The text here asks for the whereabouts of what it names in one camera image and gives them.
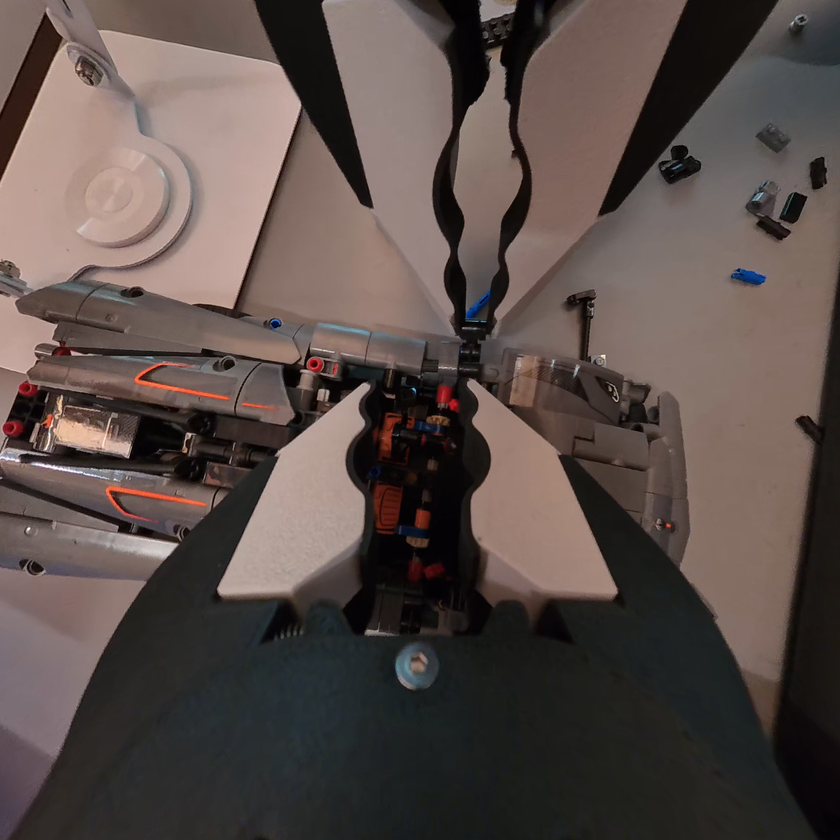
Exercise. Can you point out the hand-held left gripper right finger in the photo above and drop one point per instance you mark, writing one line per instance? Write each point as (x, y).
(544, 525)

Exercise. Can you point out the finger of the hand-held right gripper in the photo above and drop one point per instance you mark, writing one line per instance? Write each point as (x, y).
(394, 131)
(590, 118)

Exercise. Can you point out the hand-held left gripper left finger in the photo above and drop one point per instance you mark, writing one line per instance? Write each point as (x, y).
(295, 525)

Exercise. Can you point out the grey lego car model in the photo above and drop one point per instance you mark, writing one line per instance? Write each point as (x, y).
(164, 407)

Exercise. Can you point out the dark grey lego connector assembly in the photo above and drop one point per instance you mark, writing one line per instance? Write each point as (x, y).
(463, 358)

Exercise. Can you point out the black lego connector cluster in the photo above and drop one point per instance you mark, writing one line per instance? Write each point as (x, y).
(680, 167)

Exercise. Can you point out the dark half-round lego plate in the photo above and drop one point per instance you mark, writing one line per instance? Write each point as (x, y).
(499, 26)

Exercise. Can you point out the grey two-stud lego plate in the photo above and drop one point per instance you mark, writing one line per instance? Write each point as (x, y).
(773, 136)

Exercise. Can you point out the light grey lego axle connector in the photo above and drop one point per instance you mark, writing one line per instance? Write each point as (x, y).
(762, 197)

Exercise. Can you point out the blue lego pin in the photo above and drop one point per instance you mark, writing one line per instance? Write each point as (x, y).
(479, 302)
(748, 275)

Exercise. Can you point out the black bent lego piece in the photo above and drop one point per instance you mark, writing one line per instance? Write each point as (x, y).
(585, 321)

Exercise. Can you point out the long black lego pin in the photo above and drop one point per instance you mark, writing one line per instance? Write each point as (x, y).
(773, 228)

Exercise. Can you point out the black lego tile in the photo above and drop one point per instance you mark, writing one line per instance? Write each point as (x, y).
(793, 207)

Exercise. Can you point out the thick black lego pin connector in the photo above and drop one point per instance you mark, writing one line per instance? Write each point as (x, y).
(817, 172)

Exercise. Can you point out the black lego stick piece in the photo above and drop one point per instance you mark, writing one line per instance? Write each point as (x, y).
(808, 426)

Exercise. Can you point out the white book stand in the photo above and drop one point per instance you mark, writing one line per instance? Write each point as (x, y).
(131, 164)

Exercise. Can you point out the black dotted chair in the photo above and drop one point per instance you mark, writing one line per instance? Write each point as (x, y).
(820, 590)

